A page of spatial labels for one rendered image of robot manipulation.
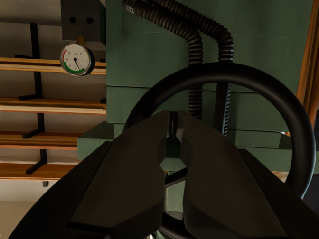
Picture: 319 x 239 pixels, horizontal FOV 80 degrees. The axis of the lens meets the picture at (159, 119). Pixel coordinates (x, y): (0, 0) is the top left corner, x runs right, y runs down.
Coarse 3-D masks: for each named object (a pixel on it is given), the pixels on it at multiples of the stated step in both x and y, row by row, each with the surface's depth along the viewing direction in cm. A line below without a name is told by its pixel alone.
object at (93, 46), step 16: (64, 0) 38; (80, 0) 38; (96, 0) 38; (64, 16) 39; (80, 16) 39; (96, 16) 39; (64, 32) 40; (80, 32) 40; (96, 32) 39; (96, 48) 49
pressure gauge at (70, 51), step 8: (80, 40) 39; (64, 48) 37; (72, 48) 38; (80, 48) 38; (64, 56) 38; (72, 56) 38; (80, 56) 38; (88, 56) 38; (64, 64) 38; (72, 64) 38; (80, 64) 38; (88, 64) 38; (72, 72) 38; (80, 72) 38; (88, 72) 40
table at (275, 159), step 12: (96, 132) 53; (108, 132) 53; (84, 144) 48; (96, 144) 48; (168, 144) 45; (180, 144) 46; (288, 144) 50; (84, 156) 48; (168, 156) 38; (264, 156) 47; (276, 156) 47; (288, 156) 46; (168, 168) 38; (180, 168) 38; (276, 168) 47; (288, 168) 47
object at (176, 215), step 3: (165, 195) 50; (165, 198) 48; (165, 201) 47; (165, 204) 46; (165, 207) 46; (165, 210) 46; (168, 213) 44; (171, 213) 44; (174, 213) 44; (177, 213) 44; (180, 213) 44; (174, 216) 45; (177, 216) 45; (180, 216) 44; (180, 219) 45
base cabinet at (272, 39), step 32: (192, 0) 41; (224, 0) 40; (256, 0) 40; (288, 0) 40; (128, 32) 42; (160, 32) 42; (256, 32) 41; (288, 32) 41; (128, 64) 44; (160, 64) 44; (256, 64) 43; (288, 64) 42
